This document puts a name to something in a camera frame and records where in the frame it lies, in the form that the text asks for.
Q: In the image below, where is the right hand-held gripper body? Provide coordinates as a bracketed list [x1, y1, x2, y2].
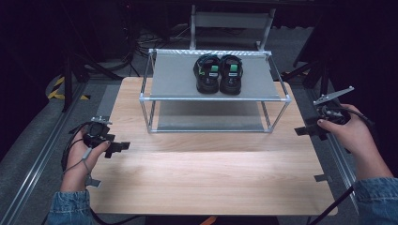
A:
[308, 85, 356, 134]

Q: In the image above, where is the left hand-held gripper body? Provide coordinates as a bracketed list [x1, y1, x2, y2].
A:
[82, 115, 116, 150]

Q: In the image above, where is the metal frame grey shoe rack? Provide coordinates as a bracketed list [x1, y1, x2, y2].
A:
[138, 48, 293, 135]

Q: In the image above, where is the black sandal green strap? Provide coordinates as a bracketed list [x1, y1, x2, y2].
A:
[192, 53, 222, 95]
[218, 53, 245, 96]

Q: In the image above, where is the person's right hand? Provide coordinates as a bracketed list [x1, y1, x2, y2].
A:
[316, 103, 386, 176]

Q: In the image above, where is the person's left hand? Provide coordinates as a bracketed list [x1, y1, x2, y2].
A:
[59, 128, 112, 192]

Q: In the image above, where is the black tripod stand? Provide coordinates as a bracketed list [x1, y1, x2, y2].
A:
[60, 46, 124, 113]
[281, 52, 333, 104]

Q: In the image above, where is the grey tape piece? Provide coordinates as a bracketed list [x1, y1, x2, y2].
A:
[314, 173, 333, 184]

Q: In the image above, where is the yellow black floor tape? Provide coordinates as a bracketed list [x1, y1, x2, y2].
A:
[46, 76, 92, 101]

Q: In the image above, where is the thin grey cable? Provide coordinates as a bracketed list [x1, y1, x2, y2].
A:
[62, 146, 95, 176]

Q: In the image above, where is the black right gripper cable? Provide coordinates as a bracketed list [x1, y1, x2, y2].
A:
[308, 107, 375, 225]

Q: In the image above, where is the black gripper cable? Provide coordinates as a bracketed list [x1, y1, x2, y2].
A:
[40, 121, 142, 225]
[308, 107, 375, 225]

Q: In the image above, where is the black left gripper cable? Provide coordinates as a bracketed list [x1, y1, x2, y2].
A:
[40, 121, 142, 225]

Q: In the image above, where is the bundle of black floor cables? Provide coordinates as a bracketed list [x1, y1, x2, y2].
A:
[123, 22, 191, 78]

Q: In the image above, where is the orange strap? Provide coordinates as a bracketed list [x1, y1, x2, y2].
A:
[200, 215, 219, 225]

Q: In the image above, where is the grey metal chair frame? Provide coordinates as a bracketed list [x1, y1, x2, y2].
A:
[189, 4, 277, 52]

